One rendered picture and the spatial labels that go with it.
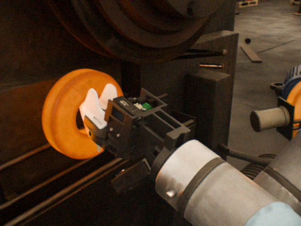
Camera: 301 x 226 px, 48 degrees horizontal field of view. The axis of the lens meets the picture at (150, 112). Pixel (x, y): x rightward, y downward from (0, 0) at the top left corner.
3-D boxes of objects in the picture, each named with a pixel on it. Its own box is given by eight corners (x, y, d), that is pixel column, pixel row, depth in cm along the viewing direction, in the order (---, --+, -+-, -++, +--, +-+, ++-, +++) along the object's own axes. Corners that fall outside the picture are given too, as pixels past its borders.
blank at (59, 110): (29, 86, 52) (40, 91, 49) (106, 56, 61) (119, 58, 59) (53, 169, 59) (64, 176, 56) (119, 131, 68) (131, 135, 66)
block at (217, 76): (179, 150, 101) (182, 72, 92) (195, 141, 106) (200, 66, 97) (210, 163, 94) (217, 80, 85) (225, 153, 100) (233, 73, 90)
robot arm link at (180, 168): (209, 193, 50) (166, 226, 44) (185, 173, 53) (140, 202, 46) (230, 147, 45) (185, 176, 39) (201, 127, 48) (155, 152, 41)
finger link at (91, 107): (84, 73, 56) (121, 101, 51) (81, 102, 59) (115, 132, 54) (68, 76, 54) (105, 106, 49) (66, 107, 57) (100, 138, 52)
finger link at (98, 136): (100, 108, 56) (136, 137, 51) (99, 117, 57) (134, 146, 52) (76, 116, 53) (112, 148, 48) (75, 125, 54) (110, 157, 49)
